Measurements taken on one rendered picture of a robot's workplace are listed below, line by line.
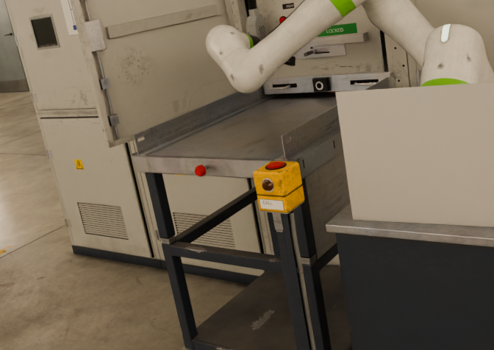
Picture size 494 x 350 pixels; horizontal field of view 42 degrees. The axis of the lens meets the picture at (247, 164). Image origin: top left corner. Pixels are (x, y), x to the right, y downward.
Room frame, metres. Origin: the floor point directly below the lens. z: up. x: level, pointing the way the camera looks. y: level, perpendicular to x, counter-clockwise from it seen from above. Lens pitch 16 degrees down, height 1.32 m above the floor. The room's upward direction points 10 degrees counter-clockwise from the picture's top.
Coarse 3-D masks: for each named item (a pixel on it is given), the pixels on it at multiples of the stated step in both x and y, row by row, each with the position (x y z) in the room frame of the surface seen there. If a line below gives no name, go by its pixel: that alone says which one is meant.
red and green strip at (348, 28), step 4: (340, 24) 2.29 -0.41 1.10; (344, 24) 2.28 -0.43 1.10; (348, 24) 2.27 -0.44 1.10; (352, 24) 2.26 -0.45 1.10; (356, 24) 2.25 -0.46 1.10; (332, 28) 2.31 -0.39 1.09; (336, 28) 2.30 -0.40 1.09; (340, 28) 2.29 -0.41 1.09; (344, 28) 2.28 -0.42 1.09; (348, 28) 2.27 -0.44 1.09; (352, 28) 2.26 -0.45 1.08; (356, 28) 2.25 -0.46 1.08; (324, 32) 2.33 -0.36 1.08; (328, 32) 2.32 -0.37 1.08; (332, 32) 2.31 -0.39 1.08; (336, 32) 2.30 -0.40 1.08; (340, 32) 2.29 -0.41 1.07; (344, 32) 2.28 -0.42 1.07; (348, 32) 2.27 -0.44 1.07; (352, 32) 2.26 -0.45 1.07; (356, 32) 2.25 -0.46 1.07; (320, 36) 2.34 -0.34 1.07
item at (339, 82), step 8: (376, 72) 2.21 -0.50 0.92; (384, 72) 2.19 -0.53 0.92; (272, 80) 2.48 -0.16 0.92; (280, 80) 2.46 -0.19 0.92; (288, 80) 2.43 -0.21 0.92; (296, 80) 2.41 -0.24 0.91; (304, 80) 2.39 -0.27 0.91; (336, 80) 2.31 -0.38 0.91; (344, 80) 2.29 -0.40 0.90; (352, 80) 2.27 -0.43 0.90; (360, 80) 2.25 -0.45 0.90; (368, 80) 2.23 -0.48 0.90; (376, 80) 2.21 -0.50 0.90; (264, 88) 2.51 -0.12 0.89; (288, 88) 2.44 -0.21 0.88; (296, 88) 2.41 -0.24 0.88; (304, 88) 2.39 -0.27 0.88; (312, 88) 2.37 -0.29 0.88; (336, 88) 2.31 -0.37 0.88; (344, 88) 2.29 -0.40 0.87; (352, 88) 2.27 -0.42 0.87; (360, 88) 2.25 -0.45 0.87
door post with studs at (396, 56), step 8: (392, 40) 2.13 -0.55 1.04; (392, 48) 2.13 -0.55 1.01; (400, 48) 2.11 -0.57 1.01; (392, 56) 2.14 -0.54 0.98; (400, 56) 2.11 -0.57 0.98; (392, 64) 2.14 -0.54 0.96; (400, 64) 2.12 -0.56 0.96; (392, 72) 2.14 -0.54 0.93; (400, 72) 2.12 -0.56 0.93; (392, 80) 2.14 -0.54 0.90; (400, 80) 2.12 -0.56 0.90
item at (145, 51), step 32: (96, 0) 2.25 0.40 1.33; (128, 0) 2.31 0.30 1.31; (160, 0) 2.38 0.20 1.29; (192, 0) 2.46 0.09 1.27; (96, 32) 2.20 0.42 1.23; (128, 32) 2.28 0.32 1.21; (160, 32) 2.37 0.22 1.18; (192, 32) 2.44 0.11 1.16; (96, 64) 2.21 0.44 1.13; (128, 64) 2.28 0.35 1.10; (160, 64) 2.35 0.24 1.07; (192, 64) 2.43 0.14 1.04; (96, 96) 2.17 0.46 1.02; (128, 96) 2.27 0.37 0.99; (160, 96) 2.34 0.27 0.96; (192, 96) 2.41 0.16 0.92; (224, 96) 2.50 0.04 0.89; (128, 128) 2.25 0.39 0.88
